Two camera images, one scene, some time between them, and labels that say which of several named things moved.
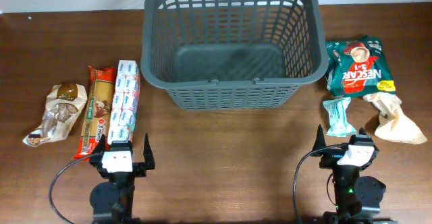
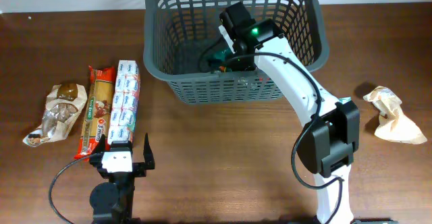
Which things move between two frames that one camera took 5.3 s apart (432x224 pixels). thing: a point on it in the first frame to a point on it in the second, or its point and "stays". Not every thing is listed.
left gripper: [140, 169] stays
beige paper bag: [394, 125] stays
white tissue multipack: [125, 102] stays
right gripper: [331, 156] to [237, 66]
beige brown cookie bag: [65, 102] stays
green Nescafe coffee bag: [358, 68] to [222, 54]
